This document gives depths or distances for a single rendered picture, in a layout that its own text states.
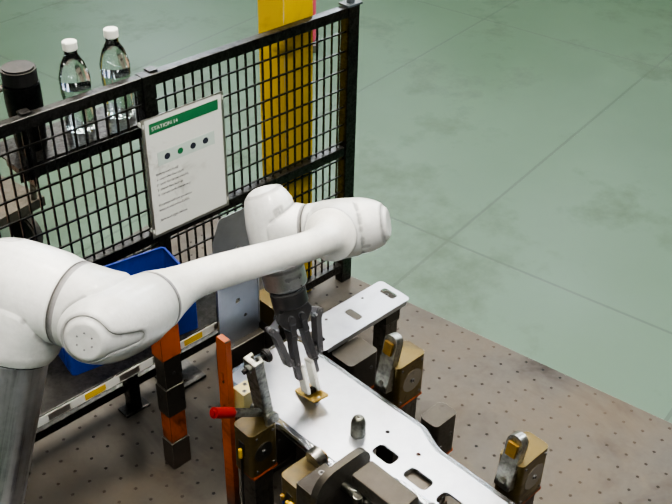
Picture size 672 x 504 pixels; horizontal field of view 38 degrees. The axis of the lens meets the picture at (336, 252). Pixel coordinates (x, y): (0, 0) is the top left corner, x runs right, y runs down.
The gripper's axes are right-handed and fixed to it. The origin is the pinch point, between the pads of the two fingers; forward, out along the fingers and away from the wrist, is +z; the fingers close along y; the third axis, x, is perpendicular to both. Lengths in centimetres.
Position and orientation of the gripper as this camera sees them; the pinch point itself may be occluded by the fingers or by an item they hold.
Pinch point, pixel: (307, 375)
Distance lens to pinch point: 204.2
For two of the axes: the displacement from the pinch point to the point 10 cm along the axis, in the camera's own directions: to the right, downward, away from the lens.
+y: 8.2, -3.4, 4.5
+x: -5.3, -1.8, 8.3
